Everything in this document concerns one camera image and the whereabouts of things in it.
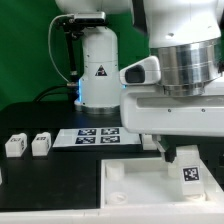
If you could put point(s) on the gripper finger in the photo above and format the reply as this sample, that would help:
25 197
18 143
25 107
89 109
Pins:
168 152

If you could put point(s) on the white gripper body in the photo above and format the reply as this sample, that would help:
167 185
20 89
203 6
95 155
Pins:
146 110

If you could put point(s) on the white square tabletop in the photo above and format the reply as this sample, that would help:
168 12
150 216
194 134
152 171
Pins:
147 181

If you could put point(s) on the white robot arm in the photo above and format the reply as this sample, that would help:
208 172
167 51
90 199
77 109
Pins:
179 88

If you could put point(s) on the white sheet with AprilTags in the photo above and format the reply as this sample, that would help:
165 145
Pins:
95 137

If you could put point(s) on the white L-shaped obstacle fixture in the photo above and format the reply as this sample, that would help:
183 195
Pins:
189 212

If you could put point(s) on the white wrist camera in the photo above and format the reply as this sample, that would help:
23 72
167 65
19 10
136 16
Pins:
144 72

